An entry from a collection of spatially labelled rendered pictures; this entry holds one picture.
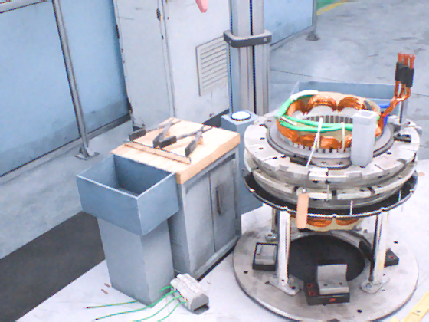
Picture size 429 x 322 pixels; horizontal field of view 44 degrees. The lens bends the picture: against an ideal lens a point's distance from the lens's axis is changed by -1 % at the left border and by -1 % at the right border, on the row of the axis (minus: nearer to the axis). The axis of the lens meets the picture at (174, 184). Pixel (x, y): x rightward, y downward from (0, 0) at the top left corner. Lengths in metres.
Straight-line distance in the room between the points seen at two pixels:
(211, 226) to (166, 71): 2.19
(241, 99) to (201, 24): 1.98
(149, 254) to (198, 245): 0.13
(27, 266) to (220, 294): 1.64
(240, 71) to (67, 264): 1.48
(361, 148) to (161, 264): 0.45
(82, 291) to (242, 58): 0.71
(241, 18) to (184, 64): 1.93
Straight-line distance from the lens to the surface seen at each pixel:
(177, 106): 3.33
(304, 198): 0.91
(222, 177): 1.13
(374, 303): 1.11
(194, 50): 3.37
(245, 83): 1.44
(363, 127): 0.91
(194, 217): 1.09
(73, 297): 1.19
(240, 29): 1.41
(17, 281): 2.58
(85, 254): 2.62
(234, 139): 1.11
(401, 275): 1.18
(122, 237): 1.05
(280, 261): 1.07
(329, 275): 1.08
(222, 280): 1.17
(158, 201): 0.98
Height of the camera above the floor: 1.54
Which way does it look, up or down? 30 degrees down
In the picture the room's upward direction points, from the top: 7 degrees counter-clockwise
